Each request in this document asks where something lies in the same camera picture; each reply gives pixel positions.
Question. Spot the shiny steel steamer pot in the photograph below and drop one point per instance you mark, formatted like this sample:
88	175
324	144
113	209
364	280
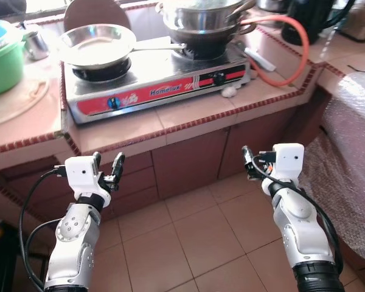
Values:
201	15

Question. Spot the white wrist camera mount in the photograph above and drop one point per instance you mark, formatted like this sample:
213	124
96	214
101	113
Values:
82	173
289	161

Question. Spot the white stick lighter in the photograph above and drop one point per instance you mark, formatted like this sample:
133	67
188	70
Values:
260	59

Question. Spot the black kettle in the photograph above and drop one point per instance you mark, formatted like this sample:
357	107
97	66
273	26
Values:
307	21

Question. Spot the green plastic basin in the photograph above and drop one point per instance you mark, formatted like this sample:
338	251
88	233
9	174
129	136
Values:
3	67

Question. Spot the white garlic bulb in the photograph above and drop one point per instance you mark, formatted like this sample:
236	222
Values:
230	92

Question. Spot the round beige mat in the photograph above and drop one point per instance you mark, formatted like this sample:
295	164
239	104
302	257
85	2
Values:
15	103

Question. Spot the steel red gas stove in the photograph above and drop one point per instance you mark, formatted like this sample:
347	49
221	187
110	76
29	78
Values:
158	85

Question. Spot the round brown wooden board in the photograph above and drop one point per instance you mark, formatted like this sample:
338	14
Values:
97	12

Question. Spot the steel frying pan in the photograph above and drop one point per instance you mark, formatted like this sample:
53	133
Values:
97	45

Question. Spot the clear bubble wrap sheet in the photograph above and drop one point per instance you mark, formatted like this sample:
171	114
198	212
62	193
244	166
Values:
353	152

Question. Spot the clear jar brown contents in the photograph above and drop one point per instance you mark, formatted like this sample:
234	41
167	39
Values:
359	21

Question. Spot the dark steel wok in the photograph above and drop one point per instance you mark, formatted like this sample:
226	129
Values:
201	39

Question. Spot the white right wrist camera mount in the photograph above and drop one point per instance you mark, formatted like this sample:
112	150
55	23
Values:
289	161

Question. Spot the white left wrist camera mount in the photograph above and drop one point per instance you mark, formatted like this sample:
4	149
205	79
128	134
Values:
82	173

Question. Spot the small steel cup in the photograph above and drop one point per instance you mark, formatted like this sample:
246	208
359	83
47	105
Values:
36	45

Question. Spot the blue plastic lid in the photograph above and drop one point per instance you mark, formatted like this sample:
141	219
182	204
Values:
0	33

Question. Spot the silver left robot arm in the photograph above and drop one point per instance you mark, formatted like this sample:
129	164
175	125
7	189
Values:
73	243

